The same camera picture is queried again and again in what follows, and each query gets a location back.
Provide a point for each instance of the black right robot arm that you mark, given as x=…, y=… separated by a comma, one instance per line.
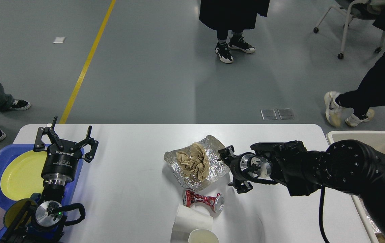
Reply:
x=348, y=166

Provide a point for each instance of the crumpled brown paper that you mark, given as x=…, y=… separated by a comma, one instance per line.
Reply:
x=195, y=163

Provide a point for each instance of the foil tray with paper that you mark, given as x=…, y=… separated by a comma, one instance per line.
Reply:
x=217, y=168

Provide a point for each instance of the white paper cup lying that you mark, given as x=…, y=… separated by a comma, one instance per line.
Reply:
x=188, y=220

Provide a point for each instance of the right floor socket plate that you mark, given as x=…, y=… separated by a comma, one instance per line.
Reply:
x=286, y=114

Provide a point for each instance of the left floor socket plate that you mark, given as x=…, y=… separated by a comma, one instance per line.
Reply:
x=268, y=114

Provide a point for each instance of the crushed red can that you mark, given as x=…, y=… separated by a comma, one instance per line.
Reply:
x=215, y=203

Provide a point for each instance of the floor socket plate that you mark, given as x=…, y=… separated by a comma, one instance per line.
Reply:
x=286, y=114
x=268, y=114

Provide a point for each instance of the yellow plastic plate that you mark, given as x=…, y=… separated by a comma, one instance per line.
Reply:
x=22, y=177

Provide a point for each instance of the white paper on floor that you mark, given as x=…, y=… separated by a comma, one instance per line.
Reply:
x=59, y=40

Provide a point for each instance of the dark blue HOME mug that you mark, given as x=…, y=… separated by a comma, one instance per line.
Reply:
x=19, y=216

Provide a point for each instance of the beige plastic bin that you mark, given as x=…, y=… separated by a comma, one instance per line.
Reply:
x=375, y=139

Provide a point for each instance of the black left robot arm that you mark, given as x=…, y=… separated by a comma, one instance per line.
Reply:
x=42, y=217

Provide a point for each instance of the person at right edge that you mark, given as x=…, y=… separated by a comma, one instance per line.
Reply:
x=370, y=93

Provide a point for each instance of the white paper cup upright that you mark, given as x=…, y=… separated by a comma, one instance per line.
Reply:
x=202, y=236

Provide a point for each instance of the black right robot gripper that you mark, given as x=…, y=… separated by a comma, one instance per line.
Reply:
x=245, y=168

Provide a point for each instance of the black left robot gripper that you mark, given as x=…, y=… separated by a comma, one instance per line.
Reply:
x=60, y=163

